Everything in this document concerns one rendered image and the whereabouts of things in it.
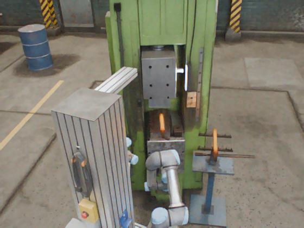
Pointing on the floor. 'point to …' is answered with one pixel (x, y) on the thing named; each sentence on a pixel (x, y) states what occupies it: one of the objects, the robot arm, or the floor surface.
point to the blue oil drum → (36, 46)
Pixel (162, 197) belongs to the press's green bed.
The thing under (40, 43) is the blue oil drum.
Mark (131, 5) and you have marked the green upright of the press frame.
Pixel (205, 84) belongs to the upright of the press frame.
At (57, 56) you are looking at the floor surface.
